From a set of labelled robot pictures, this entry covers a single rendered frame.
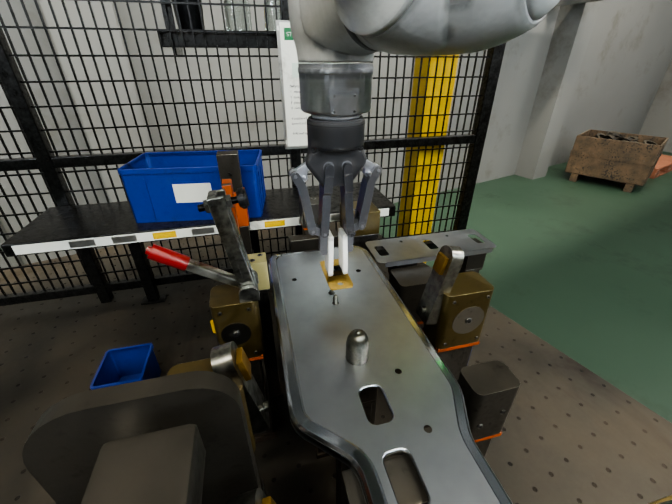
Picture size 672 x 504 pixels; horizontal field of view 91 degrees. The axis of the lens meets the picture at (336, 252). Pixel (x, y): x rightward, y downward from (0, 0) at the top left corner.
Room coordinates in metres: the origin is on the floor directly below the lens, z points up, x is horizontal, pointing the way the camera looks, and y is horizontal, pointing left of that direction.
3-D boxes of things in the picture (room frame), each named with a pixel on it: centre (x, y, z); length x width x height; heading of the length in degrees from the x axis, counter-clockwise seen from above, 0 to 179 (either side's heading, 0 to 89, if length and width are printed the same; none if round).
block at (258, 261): (0.50, 0.14, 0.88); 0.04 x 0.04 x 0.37; 14
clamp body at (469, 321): (0.46, -0.23, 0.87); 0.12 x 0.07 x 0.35; 104
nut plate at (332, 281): (0.46, 0.00, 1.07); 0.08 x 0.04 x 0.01; 14
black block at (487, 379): (0.31, -0.23, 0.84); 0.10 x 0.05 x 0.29; 104
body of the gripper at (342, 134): (0.46, 0.00, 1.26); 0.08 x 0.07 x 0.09; 104
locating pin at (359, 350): (0.34, -0.03, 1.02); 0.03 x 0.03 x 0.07
